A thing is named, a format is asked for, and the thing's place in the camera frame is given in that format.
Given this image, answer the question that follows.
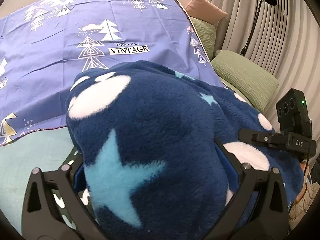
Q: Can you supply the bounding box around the navy fleece mickey pajama top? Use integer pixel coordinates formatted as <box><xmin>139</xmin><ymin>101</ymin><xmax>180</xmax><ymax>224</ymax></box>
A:
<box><xmin>66</xmin><ymin>61</ymin><xmax>304</xmax><ymax>239</ymax></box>

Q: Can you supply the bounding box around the person's right hand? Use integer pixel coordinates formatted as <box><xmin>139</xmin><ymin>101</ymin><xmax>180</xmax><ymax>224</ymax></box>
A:
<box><xmin>296</xmin><ymin>161</ymin><xmax>309</xmax><ymax>202</ymax></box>

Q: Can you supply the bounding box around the green pillow near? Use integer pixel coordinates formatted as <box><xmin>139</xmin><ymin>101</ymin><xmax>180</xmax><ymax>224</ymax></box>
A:
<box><xmin>211</xmin><ymin>50</ymin><xmax>279</xmax><ymax>112</ymax></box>

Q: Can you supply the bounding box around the green pillow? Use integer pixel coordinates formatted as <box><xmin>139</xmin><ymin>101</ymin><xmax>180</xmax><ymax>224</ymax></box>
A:
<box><xmin>211</xmin><ymin>50</ymin><xmax>279</xmax><ymax>112</ymax></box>
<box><xmin>190</xmin><ymin>17</ymin><xmax>216</xmax><ymax>61</ymax></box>

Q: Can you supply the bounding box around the beige padded jacket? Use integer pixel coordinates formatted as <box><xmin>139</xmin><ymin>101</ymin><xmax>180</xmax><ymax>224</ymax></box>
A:
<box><xmin>289</xmin><ymin>172</ymin><xmax>319</xmax><ymax>231</ymax></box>

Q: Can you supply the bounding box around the beige curtain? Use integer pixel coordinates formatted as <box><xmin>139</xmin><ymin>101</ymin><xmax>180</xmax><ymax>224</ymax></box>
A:
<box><xmin>210</xmin><ymin>0</ymin><xmax>319</xmax><ymax>140</ymax></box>

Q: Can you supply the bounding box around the green pillow far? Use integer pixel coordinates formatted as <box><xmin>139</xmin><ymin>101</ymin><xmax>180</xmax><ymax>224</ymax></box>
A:
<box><xmin>190</xmin><ymin>17</ymin><xmax>216</xmax><ymax>61</ymax></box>

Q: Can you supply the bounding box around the black floor lamp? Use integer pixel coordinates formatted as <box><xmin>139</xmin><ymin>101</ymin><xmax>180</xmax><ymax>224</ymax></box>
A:
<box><xmin>240</xmin><ymin>0</ymin><xmax>278</xmax><ymax>56</ymax></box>

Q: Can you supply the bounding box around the peach pink pillow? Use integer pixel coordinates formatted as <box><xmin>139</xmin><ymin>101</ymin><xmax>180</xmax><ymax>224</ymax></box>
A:
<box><xmin>185</xmin><ymin>0</ymin><xmax>228</xmax><ymax>25</ymax></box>

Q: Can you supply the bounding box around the purple tree print sheet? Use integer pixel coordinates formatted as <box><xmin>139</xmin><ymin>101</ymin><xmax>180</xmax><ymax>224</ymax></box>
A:
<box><xmin>1</xmin><ymin>0</ymin><xmax>221</xmax><ymax>145</ymax></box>

